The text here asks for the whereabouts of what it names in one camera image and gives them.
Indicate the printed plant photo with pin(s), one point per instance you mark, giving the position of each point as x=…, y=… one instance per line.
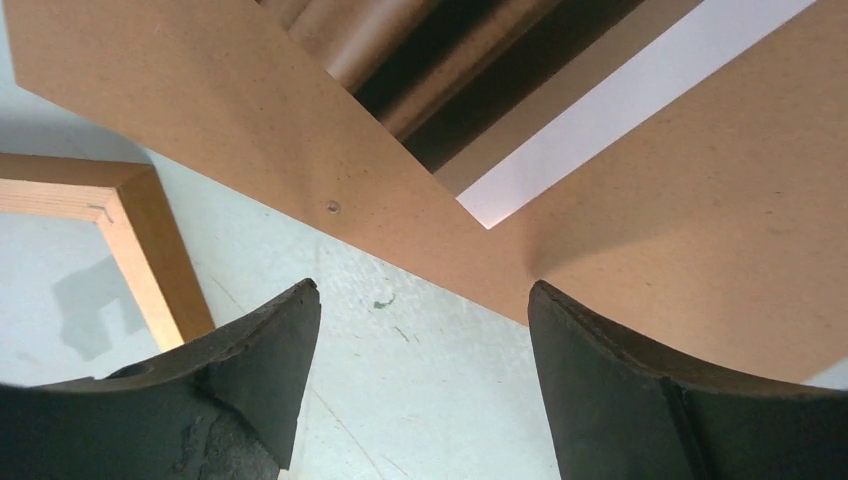
x=500, y=100

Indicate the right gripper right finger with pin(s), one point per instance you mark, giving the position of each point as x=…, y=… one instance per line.
x=621, y=405

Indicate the light wooden picture frame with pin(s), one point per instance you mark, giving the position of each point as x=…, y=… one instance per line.
x=127, y=202

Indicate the brown cardboard backing board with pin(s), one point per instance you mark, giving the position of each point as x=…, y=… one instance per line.
x=698, y=194

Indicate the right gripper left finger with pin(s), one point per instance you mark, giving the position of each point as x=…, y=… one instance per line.
x=222, y=406

